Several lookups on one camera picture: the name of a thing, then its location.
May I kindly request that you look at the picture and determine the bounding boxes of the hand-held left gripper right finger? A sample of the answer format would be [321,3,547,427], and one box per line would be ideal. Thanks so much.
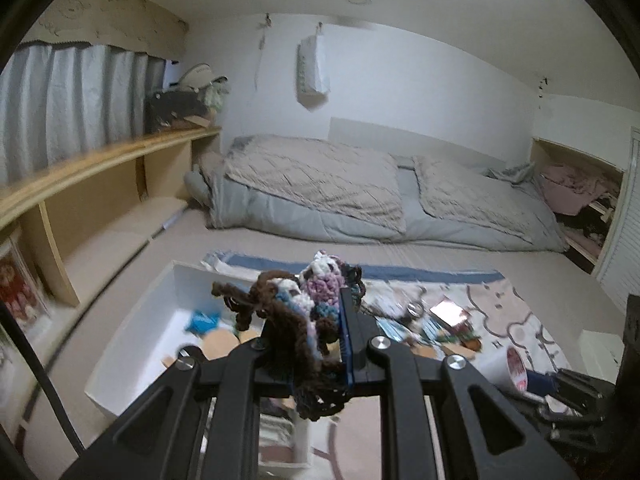
[339,287,581,480]

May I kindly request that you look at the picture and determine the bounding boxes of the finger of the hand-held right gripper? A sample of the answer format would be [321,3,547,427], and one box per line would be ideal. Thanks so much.
[525,367,601,398]

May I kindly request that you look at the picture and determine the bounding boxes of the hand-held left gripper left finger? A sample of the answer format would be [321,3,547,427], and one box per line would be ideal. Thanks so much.
[60,317,296,480]

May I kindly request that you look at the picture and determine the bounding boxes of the white paper cup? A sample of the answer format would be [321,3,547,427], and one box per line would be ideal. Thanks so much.
[472,345,531,401]

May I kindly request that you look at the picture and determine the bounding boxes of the multicolour crochet piece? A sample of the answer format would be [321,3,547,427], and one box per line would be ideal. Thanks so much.
[210,250,368,421]

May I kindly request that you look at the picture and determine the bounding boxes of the white storage box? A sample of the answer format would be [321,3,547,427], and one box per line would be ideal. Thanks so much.
[84,259,313,468]

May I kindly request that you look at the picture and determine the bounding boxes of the round wooden coaster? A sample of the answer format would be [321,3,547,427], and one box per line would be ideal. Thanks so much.
[202,330,246,361]

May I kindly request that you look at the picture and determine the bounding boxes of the small white box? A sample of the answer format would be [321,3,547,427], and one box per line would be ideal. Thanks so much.
[580,330,626,381]

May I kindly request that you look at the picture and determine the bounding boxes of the printed blanket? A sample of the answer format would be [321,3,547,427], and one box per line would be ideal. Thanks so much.
[200,251,576,480]

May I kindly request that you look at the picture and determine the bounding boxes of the blue packet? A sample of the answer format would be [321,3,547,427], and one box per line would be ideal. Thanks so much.
[185,310,223,336]

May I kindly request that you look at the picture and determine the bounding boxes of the grey quilt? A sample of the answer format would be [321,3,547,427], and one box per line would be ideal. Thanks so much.
[184,135,571,253]

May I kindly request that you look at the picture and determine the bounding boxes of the white louvered door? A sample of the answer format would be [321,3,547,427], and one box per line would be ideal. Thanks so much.
[592,130,640,311]

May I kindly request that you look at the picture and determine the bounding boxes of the beige fleece blanket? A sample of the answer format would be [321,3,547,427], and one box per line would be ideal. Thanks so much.
[222,135,406,235]
[412,155,546,241]

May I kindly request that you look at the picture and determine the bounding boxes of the pink clothes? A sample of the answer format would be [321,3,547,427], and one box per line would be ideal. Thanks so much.
[542,162,621,216]

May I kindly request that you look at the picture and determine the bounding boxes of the wooden closet shelf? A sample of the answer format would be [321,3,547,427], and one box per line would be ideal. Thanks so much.
[530,137,626,273]

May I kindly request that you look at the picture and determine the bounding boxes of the display case with red doll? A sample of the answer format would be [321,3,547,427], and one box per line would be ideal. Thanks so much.
[0,240,51,331]

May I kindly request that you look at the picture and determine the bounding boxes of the wooden shelf unit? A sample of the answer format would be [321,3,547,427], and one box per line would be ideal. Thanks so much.
[0,125,223,311]

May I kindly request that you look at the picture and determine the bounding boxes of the white hanging bag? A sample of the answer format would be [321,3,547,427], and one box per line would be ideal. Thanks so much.
[296,35,331,108]

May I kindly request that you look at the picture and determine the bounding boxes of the green plush toy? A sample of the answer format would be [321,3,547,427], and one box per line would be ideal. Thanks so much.
[205,82,231,113]

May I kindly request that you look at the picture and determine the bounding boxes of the black handbag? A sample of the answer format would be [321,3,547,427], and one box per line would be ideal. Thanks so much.
[145,90,211,133]

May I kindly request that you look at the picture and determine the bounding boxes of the white hat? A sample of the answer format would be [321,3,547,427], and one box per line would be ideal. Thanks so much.
[177,62,228,92]

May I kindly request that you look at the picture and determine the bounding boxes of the grey curtain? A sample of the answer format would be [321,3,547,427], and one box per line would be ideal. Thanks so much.
[0,42,166,186]

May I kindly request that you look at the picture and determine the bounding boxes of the beige curtain valance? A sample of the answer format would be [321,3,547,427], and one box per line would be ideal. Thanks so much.
[20,0,188,58]

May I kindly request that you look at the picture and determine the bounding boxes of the black cable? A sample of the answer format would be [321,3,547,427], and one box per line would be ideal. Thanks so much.
[0,305,88,453]

